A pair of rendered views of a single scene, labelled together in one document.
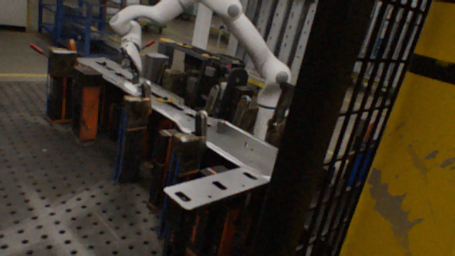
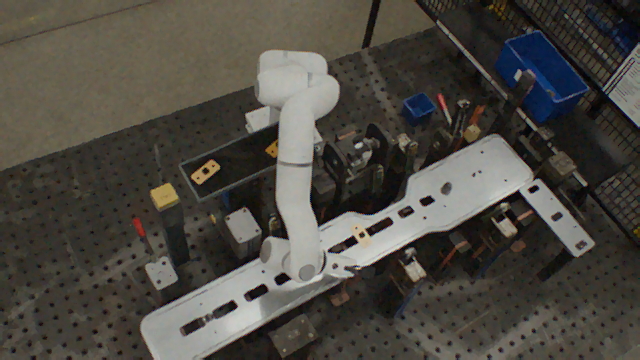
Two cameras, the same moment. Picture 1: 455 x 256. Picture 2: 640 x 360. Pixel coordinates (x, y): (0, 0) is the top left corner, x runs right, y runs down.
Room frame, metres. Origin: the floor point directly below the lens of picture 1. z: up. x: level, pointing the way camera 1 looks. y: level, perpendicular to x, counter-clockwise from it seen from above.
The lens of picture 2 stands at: (1.53, 1.12, 2.68)
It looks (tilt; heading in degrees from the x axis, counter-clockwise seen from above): 59 degrees down; 276
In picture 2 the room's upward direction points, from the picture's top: 12 degrees clockwise
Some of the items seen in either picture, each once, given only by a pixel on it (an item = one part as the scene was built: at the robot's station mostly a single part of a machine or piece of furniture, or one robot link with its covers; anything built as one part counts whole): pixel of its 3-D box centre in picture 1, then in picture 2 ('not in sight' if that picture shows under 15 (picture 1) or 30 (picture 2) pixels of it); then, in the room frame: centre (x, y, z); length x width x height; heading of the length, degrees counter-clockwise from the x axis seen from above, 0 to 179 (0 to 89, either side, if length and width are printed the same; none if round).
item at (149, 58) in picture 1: (151, 94); (243, 252); (1.80, 0.40, 0.90); 0.13 x 0.10 x 0.41; 138
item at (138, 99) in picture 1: (131, 139); (399, 287); (1.28, 0.34, 0.87); 0.12 x 0.09 x 0.35; 138
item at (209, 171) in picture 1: (210, 212); (507, 229); (0.95, -0.01, 0.84); 0.11 x 0.10 x 0.28; 138
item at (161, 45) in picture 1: (161, 82); (173, 230); (2.03, 0.40, 0.92); 0.08 x 0.08 x 0.44; 48
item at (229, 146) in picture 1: (161, 99); (357, 241); (1.46, 0.29, 1.00); 1.38 x 0.22 x 0.02; 48
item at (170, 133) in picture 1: (163, 171); (447, 259); (1.14, 0.18, 0.84); 0.11 x 0.08 x 0.29; 138
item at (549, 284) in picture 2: (174, 249); (559, 262); (0.76, 0.06, 0.84); 0.11 x 0.06 x 0.29; 138
